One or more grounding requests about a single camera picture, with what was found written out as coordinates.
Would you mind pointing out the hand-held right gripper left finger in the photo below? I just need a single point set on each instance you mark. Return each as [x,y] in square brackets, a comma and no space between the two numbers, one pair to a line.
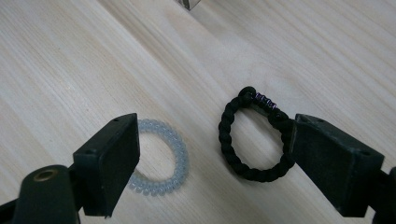
[109,161]

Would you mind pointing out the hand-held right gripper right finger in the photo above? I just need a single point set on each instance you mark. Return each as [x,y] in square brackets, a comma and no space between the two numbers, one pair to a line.
[336,168]

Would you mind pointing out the brown translucent drawer box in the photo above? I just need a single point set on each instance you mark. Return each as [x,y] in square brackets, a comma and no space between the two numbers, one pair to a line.
[189,3]

